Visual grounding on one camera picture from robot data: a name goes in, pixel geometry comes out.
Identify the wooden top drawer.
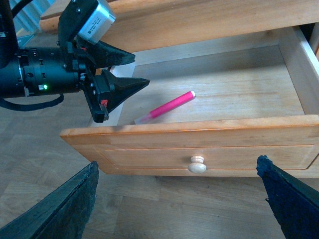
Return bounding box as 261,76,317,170
61,26,319,178

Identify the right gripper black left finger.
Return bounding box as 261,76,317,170
0,161,99,239

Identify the pink marker pen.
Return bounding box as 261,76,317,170
134,91,196,124

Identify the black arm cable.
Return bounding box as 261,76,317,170
0,93,64,112

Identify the round wooden drawer knob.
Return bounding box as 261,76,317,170
188,155,207,174

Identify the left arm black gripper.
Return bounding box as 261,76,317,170
58,0,150,122

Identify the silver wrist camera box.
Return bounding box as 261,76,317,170
77,0,116,45

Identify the wooden nightstand dresser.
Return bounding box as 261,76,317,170
39,0,319,54

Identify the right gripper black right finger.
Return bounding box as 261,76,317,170
256,155,319,239

